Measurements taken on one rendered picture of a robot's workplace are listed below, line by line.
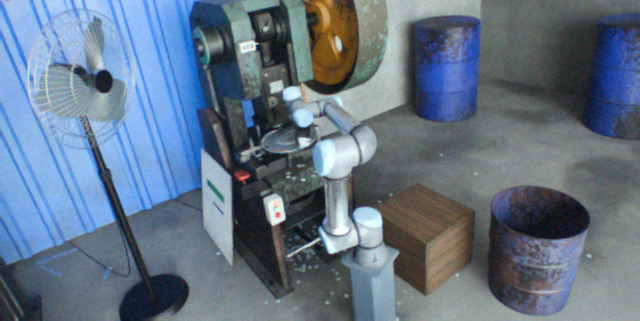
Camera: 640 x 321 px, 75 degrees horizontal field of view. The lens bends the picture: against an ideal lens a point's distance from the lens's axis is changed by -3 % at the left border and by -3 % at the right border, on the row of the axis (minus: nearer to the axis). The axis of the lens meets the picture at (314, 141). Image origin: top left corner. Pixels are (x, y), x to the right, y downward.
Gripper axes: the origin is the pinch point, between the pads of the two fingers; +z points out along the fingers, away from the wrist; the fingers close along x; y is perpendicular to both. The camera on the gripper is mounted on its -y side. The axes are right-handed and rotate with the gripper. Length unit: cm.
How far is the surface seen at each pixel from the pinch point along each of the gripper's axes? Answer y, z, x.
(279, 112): -10.6, -10.9, 13.6
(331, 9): 17, -43, 54
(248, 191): -23.2, 5.1, -23.7
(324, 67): 9, -9, 52
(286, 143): -8.4, 2.6, 4.8
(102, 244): -154, 82, -10
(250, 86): -19.9, -30.6, 10.8
